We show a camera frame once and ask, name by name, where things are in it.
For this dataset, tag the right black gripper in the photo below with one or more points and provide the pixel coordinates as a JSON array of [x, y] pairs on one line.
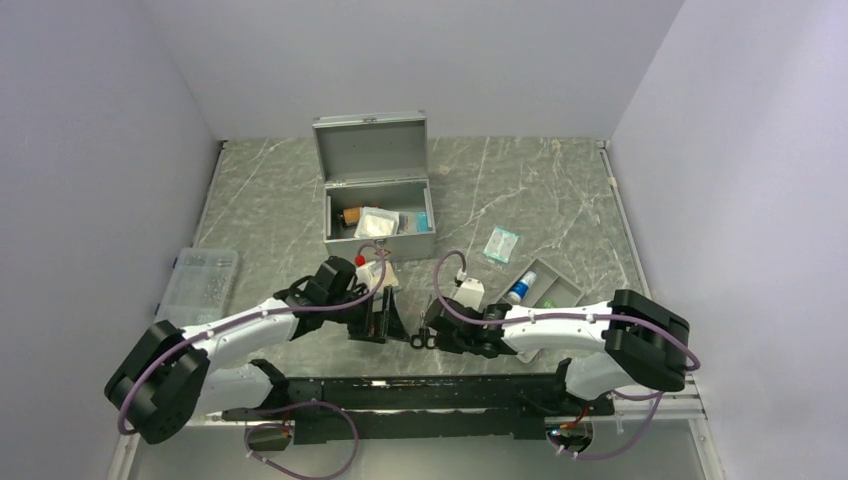
[[446, 345]]

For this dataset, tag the cream latex gloves packet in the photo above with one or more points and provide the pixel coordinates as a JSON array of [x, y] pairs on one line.
[[390, 277]]

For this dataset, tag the clear plastic storage box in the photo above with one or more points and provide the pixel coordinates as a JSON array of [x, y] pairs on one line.
[[199, 288]]

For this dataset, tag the grey plastic divider tray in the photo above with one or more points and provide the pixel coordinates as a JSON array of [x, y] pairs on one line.
[[550, 284]]

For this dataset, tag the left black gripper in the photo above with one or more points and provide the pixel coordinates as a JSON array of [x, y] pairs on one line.
[[377, 326]]

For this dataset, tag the clear gauze pad packet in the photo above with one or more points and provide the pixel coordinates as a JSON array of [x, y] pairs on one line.
[[376, 223]]

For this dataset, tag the grey metal medicine case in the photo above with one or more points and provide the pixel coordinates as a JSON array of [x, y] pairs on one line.
[[375, 160]]

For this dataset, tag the blue white medical pouch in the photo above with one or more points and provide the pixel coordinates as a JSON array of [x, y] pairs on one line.
[[413, 223]]

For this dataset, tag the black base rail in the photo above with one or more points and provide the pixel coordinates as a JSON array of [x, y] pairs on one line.
[[522, 406]]

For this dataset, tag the small white blue bottle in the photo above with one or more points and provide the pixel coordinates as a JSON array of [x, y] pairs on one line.
[[518, 291]]

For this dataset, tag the teal white small packet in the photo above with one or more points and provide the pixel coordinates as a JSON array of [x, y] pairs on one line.
[[500, 245]]

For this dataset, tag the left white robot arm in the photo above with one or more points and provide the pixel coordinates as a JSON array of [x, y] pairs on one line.
[[174, 373]]

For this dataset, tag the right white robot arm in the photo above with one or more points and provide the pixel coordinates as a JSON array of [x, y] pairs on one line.
[[628, 340]]

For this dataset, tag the brown bottle orange cap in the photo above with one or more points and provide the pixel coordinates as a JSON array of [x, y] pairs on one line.
[[350, 217]]

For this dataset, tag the black handled scissors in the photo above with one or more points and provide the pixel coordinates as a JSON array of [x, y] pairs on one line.
[[420, 338]]

